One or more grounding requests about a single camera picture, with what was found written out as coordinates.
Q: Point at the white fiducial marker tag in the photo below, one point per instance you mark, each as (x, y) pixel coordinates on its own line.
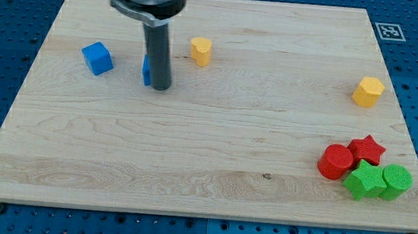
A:
(390, 32)

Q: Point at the light wooden board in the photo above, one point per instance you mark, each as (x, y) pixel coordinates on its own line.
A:
(237, 139)

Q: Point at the red star block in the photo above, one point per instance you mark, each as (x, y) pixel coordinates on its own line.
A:
(366, 149)

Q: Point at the blue block behind rod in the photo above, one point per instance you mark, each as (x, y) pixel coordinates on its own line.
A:
(146, 71)

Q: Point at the green cylinder block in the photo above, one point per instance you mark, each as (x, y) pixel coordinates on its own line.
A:
(397, 179)

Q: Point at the yellow heart block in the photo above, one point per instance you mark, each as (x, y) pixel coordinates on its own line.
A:
(201, 50)

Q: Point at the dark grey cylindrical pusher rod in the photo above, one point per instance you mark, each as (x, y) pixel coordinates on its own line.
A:
(158, 50)

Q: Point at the blue cube block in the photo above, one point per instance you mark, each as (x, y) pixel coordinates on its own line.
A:
(97, 58)

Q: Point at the red cylinder block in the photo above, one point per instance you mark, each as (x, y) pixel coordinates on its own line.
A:
(335, 161)

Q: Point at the yellow hexagon block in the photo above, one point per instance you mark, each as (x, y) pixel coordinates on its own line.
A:
(368, 92)

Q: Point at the green star block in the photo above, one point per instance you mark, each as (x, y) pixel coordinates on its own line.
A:
(365, 181)

